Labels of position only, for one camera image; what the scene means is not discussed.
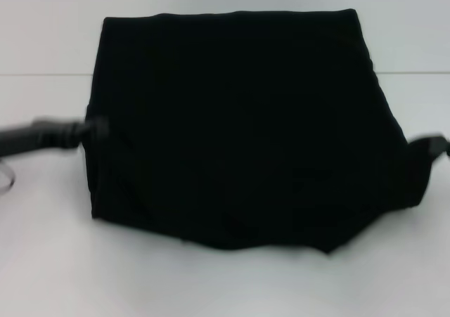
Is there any black shirt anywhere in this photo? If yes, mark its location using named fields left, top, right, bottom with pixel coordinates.
left=84, top=9, right=435, bottom=254

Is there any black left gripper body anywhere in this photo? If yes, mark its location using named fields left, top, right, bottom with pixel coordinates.
left=0, top=117, right=50, bottom=157

